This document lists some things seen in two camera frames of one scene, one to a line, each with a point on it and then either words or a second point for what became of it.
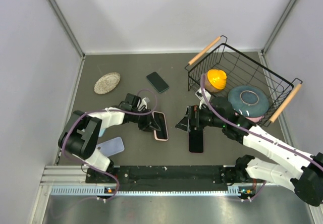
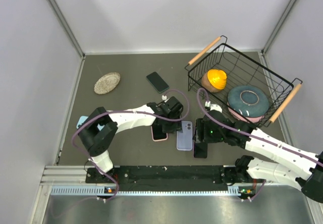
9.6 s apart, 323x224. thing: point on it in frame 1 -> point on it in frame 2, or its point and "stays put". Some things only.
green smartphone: (157, 82) stays put
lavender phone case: (112, 147) -> (184, 139)
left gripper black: (149, 119) -> (176, 126)
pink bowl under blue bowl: (255, 119) stays put
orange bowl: (215, 80) stays put
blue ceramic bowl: (248, 101) stays put
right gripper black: (193, 113) -> (201, 125)
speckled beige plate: (107, 83) stays put
